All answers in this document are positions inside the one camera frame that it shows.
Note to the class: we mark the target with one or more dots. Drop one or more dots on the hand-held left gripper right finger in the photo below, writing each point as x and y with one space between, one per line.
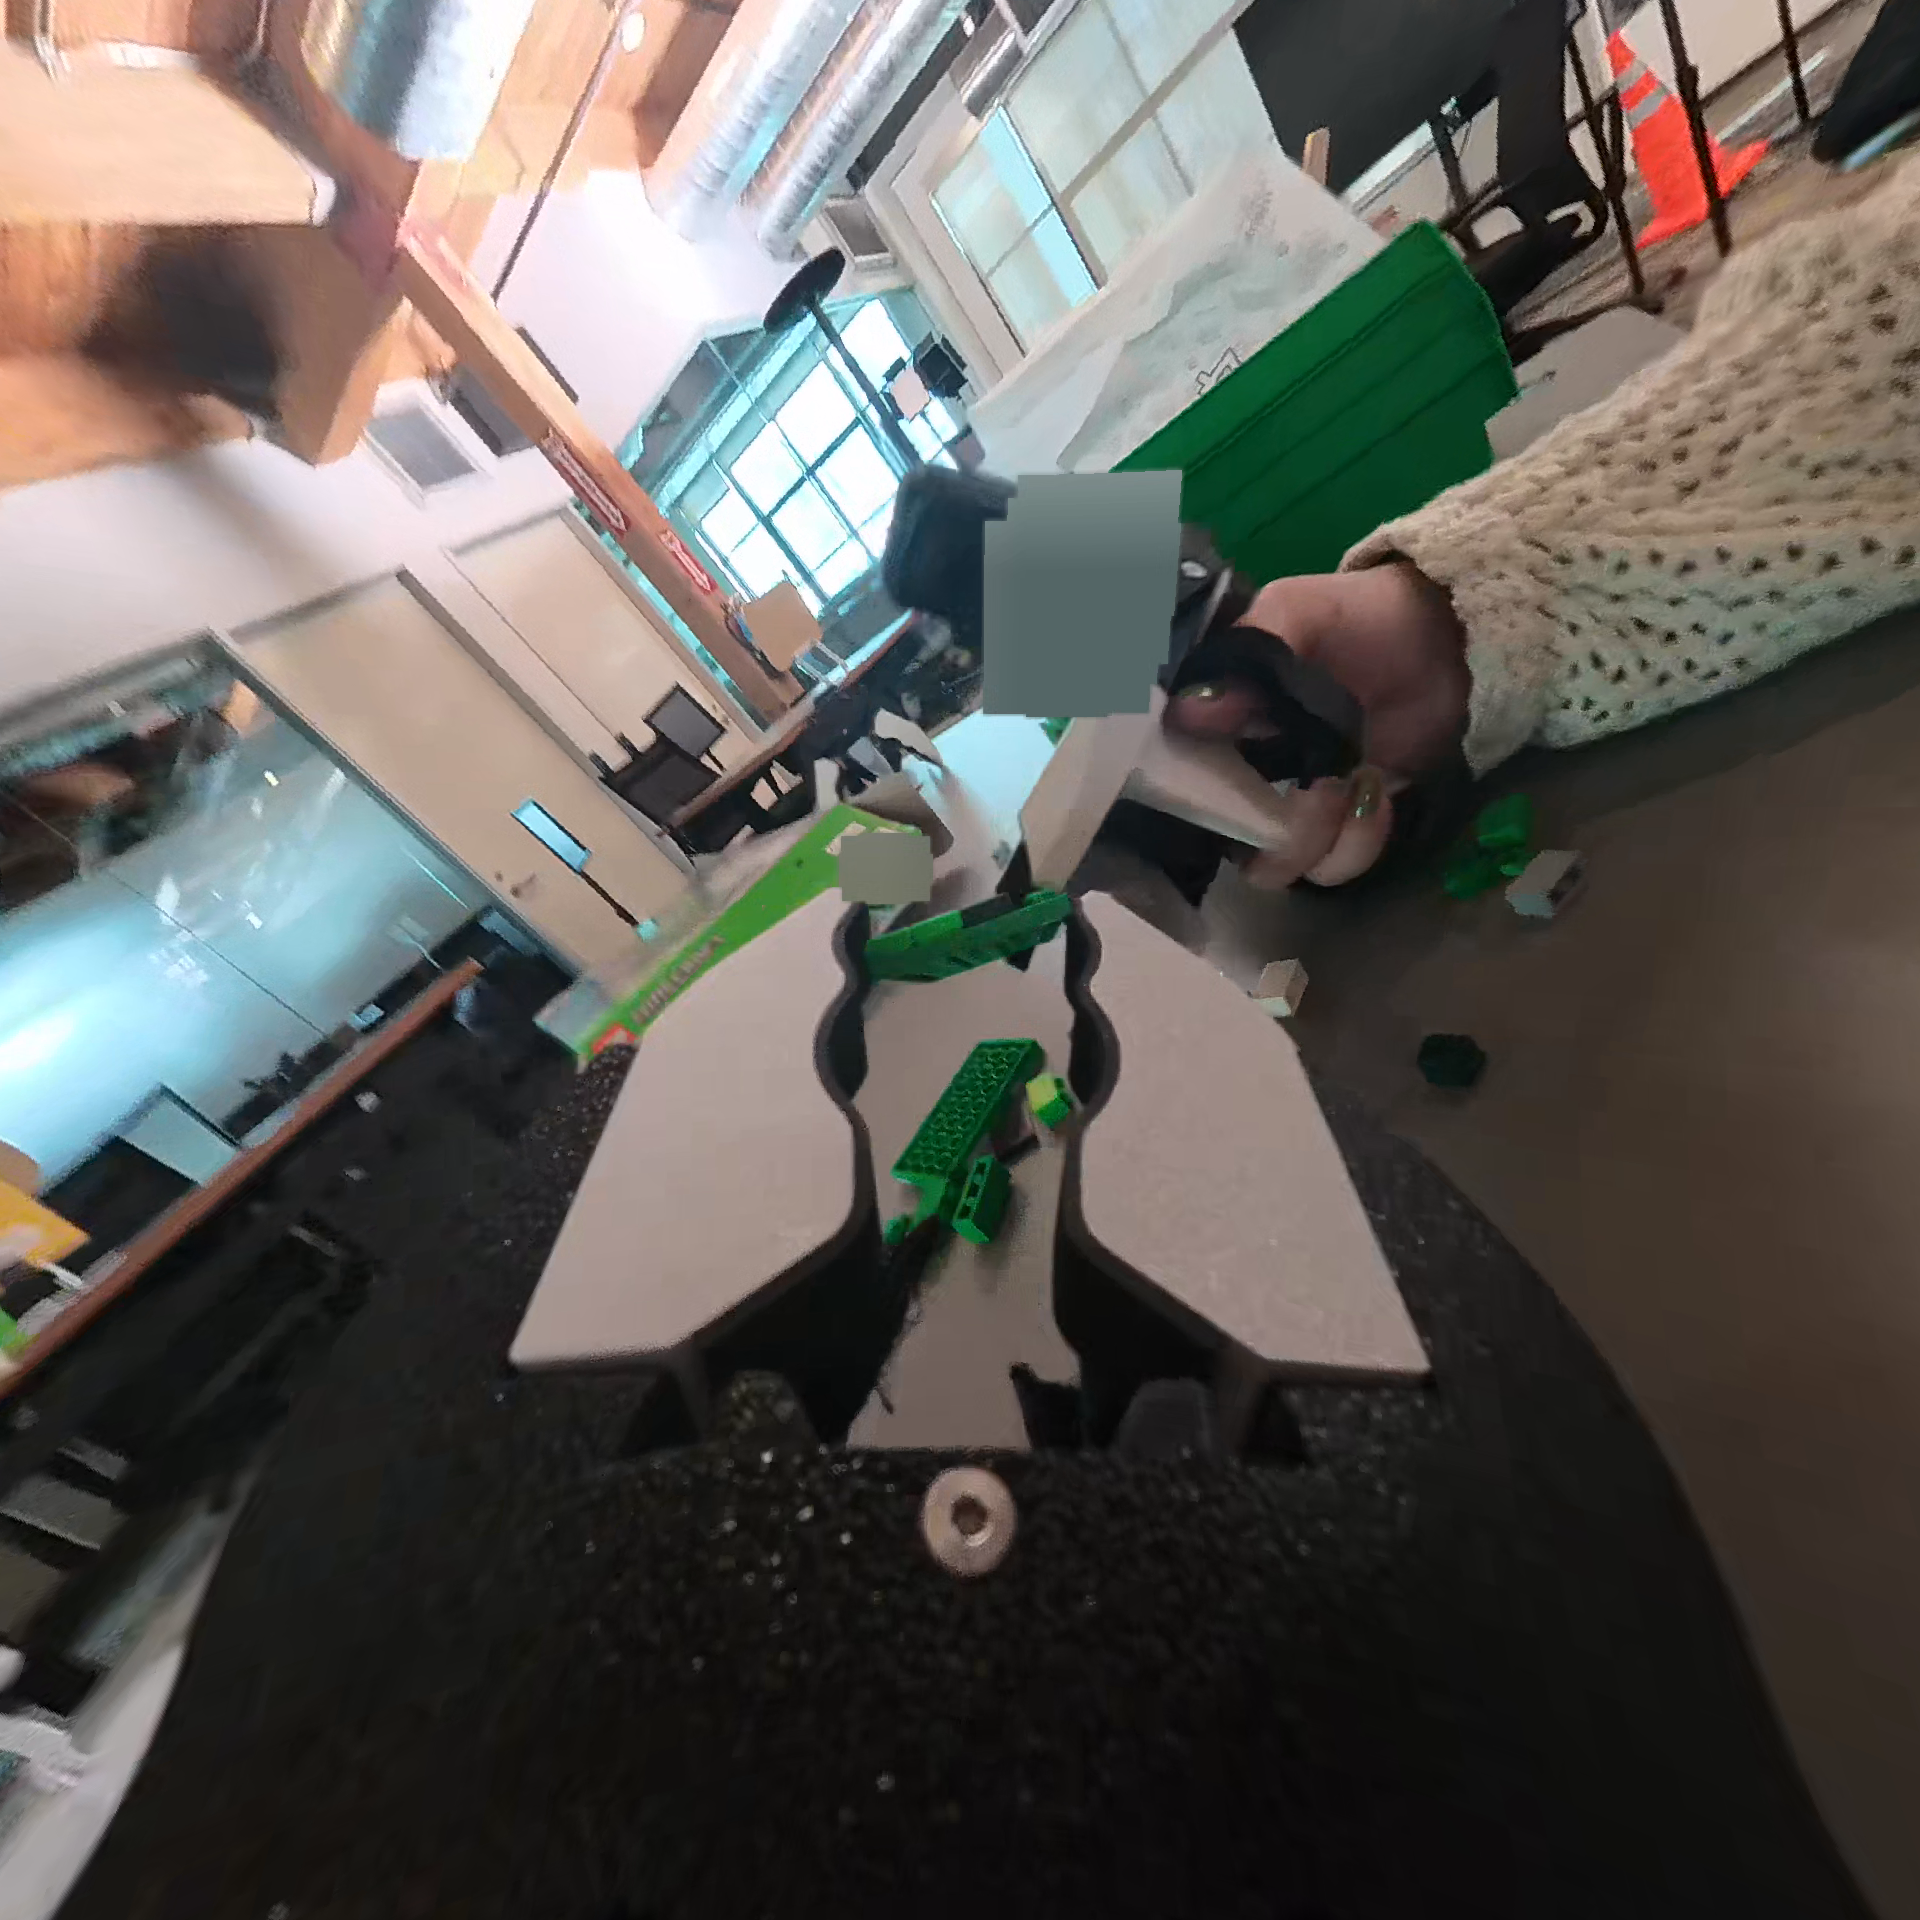
1248 1202

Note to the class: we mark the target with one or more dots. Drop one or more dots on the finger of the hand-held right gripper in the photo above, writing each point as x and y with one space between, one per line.
1093 783

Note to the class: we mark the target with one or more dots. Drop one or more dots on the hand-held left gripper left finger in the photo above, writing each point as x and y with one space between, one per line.
703 1170

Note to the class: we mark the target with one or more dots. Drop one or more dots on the green lego plate assembly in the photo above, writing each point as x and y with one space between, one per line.
957 947

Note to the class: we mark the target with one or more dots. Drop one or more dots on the person's right forearm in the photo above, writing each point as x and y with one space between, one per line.
1682 492

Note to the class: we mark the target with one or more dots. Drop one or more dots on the lego set box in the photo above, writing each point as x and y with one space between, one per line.
672 978

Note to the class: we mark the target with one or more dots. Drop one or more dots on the white lego brick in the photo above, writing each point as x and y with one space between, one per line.
1279 988

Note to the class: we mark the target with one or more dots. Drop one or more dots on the green lego brick cluster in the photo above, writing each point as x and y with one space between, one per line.
920 1210

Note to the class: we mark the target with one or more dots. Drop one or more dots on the small green lego brick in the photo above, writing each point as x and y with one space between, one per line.
1485 839
1051 1100

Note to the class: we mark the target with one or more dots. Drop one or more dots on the black lego brick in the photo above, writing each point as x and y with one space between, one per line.
1453 1064

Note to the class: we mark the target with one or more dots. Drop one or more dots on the green hollow lego brick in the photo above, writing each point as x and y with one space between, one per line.
987 1202

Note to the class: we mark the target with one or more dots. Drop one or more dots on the large green lego plate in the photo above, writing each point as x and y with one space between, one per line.
970 1107

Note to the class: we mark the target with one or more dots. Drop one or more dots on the grey lego brick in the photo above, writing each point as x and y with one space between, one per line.
1544 880

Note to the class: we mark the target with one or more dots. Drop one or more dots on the person's right hand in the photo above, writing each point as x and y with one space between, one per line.
1381 650

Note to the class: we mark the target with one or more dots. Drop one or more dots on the large grid window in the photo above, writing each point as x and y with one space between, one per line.
810 478

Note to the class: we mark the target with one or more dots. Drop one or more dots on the white printed sheet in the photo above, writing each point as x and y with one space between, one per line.
1182 282

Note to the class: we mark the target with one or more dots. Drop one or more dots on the green plastic bin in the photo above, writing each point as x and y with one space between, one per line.
1345 405

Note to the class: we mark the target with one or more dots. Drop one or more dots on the long wooden desk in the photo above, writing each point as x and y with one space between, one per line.
226 1170

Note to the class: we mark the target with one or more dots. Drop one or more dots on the black office chair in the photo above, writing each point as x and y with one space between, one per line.
1531 135

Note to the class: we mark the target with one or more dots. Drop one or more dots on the orange traffic cone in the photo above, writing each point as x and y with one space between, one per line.
1674 135

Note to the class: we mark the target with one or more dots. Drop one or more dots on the red wall sign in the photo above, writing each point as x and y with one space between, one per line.
627 509

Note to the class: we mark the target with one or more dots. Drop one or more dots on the silver ventilation duct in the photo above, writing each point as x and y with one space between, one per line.
810 119

